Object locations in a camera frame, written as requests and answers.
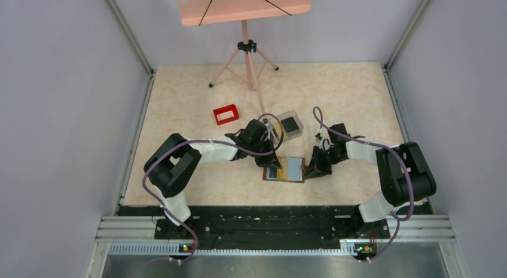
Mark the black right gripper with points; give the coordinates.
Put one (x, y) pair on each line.
(316, 167)

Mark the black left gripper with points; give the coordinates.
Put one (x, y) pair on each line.
(270, 160)

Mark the black credit card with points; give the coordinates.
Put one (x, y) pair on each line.
(271, 173)

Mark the gold credit card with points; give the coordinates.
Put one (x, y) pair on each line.
(282, 173)

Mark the brown leather card holder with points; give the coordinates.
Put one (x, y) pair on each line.
(292, 170)

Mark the clear acrylic card box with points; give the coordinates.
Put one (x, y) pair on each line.
(277, 130)

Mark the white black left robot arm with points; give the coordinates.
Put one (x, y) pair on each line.
(171, 167)

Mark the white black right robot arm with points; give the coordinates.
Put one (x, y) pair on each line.
(404, 174)

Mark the black card in box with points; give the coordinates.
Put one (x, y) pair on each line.
(290, 125)

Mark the pink music stand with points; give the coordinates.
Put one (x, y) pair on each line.
(240, 63)

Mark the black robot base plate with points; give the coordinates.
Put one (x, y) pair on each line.
(264, 227)

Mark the aluminium frame rail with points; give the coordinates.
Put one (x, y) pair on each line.
(134, 235)

